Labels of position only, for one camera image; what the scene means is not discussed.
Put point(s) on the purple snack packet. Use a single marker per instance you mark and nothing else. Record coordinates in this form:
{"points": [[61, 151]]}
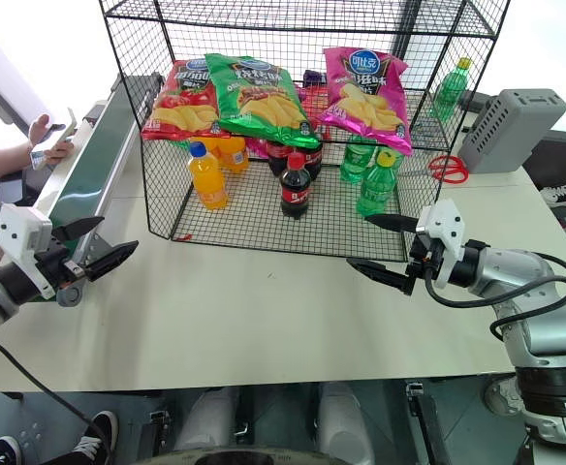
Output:
{"points": [[313, 77]]}

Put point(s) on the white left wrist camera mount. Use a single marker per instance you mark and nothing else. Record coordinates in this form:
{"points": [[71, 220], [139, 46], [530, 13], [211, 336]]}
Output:
{"points": [[19, 237]]}

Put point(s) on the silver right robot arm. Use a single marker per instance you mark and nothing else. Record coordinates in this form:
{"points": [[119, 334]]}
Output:
{"points": [[540, 310]]}

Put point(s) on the green potato chips bag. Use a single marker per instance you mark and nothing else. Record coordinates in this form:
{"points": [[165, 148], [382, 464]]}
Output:
{"points": [[259, 102]]}

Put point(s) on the person's bare hand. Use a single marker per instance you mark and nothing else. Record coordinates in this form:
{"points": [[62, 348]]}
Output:
{"points": [[43, 131]]}

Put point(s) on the black device behind grey box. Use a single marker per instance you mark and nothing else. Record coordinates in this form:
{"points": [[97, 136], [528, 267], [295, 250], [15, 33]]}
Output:
{"points": [[474, 109]]}

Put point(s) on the white smartphone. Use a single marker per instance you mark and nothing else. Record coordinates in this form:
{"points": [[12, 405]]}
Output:
{"points": [[65, 133]]}

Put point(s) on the orange soda bottle blue cap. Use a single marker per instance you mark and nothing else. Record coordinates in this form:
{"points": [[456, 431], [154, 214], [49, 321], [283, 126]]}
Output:
{"points": [[208, 181]]}

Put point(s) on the green conveyor belt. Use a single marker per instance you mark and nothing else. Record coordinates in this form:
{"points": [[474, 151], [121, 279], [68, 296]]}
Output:
{"points": [[99, 164]]}

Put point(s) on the white panel board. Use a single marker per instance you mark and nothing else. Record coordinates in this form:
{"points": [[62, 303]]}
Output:
{"points": [[7, 82]]}

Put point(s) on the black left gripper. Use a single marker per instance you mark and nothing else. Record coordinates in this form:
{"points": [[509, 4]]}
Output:
{"points": [[57, 269]]}

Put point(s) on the dark round base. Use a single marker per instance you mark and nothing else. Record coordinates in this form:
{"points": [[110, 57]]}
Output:
{"points": [[234, 457]]}

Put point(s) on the red snack packet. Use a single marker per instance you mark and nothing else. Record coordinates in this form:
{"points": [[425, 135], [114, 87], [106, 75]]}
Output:
{"points": [[314, 99]]}

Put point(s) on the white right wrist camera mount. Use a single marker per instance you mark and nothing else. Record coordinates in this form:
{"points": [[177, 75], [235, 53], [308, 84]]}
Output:
{"points": [[445, 220]]}

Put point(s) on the cola bottle red cap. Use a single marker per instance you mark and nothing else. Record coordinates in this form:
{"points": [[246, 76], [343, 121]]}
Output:
{"points": [[295, 189]]}

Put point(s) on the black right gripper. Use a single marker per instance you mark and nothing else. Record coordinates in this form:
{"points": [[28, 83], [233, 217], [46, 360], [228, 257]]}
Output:
{"points": [[423, 261]]}

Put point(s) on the red potato chips bag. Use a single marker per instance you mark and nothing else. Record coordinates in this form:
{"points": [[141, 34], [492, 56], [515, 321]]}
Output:
{"points": [[186, 104]]}

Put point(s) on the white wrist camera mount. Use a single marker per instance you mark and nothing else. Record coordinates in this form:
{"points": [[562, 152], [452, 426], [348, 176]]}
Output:
{"points": [[19, 237], [445, 220]]}

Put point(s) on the pink potato chips bag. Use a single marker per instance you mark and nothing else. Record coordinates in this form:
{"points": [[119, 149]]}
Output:
{"points": [[365, 92]]}

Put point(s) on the green soda bottle yellow cap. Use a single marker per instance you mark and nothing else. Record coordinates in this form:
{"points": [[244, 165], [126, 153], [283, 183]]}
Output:
{"points": [[375, 186], [450, 92]]}

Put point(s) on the grey plastic box device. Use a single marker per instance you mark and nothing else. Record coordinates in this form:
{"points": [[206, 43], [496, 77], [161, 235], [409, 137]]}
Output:
{"points": [[506, 131]]}

